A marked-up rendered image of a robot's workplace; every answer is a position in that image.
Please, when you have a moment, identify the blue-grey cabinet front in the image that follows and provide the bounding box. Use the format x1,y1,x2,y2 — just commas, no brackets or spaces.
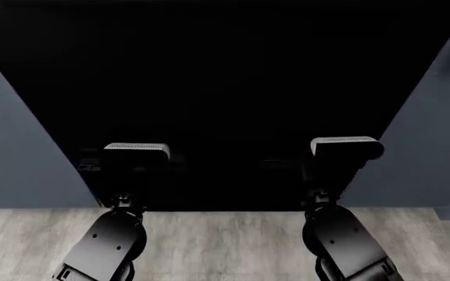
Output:
0,40,106,210
337,5,450,222

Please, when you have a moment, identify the grey-topped right wrist camera box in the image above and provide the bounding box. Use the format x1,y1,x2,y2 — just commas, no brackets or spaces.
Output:
309,135,386,162

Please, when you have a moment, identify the grey-topped left wrist camera box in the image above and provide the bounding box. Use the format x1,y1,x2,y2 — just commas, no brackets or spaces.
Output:
102,142,172,162

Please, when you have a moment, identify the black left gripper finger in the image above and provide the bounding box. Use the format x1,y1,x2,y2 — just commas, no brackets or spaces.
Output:
170,152,188,172
77,148,102,172

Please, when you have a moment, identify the grey-topped wrist camera box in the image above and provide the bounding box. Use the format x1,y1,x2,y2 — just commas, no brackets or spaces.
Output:
309,135,386,162
102,142,172,162

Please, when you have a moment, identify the black dishwasher door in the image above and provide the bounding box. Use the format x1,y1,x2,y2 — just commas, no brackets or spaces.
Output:
0,0,450,213

